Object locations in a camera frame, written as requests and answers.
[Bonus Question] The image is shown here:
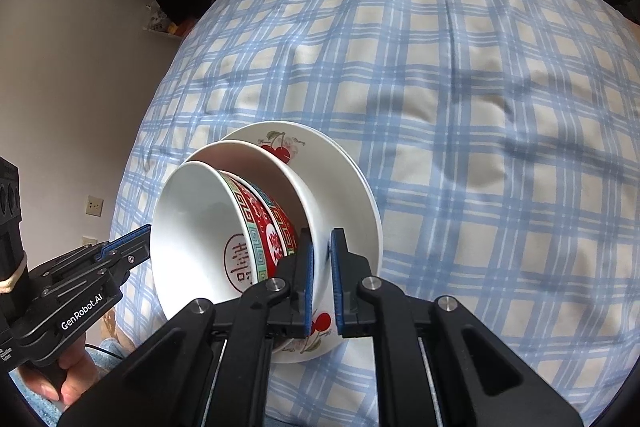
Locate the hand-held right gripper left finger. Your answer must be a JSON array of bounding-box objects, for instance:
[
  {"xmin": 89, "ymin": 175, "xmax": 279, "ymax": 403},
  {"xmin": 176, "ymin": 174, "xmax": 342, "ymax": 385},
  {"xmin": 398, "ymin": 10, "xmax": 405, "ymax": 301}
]
[{"xmin": 60, "ymin": 229, "xmax": 316, "ymax": 427}]

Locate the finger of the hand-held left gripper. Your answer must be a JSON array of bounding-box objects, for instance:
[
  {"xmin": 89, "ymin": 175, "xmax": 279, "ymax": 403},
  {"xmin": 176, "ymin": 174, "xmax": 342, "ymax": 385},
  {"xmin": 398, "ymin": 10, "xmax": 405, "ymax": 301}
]
[
  {"xmin": 107, "ymin": 237, "xmax": 152, "ymax": 283},
  {"xmin": 95, "ymin": 224, "xmax": 152, "ymax": 262}
]

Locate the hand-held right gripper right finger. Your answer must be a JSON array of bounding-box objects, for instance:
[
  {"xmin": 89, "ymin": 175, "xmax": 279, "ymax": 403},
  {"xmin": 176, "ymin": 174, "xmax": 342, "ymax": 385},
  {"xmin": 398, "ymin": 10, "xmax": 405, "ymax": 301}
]
[{"xmin": 328, "ymin": 228, "xmax": 583, "ymax": 427}]

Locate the red patterned small bowl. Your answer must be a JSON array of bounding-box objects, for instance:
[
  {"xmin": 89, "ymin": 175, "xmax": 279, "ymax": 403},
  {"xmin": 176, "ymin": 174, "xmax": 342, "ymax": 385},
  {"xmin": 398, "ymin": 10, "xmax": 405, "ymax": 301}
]
[
  {"xmin": 150, "ymin": 161, "xmax": 273, "ymax": 325},
  {"xmin": 247, "ymin": 184, "xmax": 301, "ymax": 280}
]

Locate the white cherry print plate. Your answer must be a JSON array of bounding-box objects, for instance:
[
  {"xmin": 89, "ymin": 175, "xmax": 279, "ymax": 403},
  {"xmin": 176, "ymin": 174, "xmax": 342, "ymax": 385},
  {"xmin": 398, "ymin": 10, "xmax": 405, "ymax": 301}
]
[{"xmin": 215, "ymin": 122, "xmax": 383, "ymax": 364}]

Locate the large white bowl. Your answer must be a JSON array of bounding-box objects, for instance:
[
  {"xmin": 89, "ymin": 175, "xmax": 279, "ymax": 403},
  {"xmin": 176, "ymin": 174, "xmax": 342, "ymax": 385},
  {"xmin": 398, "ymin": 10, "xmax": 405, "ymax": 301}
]
[{"xmin": 187, "ymin": 139, "xmax": 321, "ymax": 268}]

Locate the person's left hand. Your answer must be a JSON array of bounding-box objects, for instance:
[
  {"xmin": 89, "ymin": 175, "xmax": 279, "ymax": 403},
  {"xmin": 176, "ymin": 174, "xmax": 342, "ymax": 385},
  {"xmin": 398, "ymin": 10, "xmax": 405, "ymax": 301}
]
[{"xmin": 19, "ymin": 331, "xmax": 99, "ymax": 409}]

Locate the blue plaid tablecloth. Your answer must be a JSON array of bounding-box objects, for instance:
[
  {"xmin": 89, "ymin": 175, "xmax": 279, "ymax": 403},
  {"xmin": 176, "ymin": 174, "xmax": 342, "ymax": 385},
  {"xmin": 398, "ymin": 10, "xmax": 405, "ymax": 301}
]
[{"xmin": 107, "ymin": 0, "xmax": 640, "ymax": 427}]

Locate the yellow floor clutter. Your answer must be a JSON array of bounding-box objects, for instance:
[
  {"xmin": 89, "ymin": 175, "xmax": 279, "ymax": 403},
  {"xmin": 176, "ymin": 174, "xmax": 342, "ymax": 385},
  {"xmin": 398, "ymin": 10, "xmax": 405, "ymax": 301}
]
[{"xmin": 145, "ymin": 2, "xmax": 196, "ymax": 40}]

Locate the black cable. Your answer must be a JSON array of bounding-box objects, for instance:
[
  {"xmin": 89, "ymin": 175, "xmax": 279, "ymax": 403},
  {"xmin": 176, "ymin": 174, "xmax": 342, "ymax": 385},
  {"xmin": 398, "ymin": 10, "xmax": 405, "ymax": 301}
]
[{"xmin": 85, "ymin": 341, "xmax": 126, "ymax": 361}]

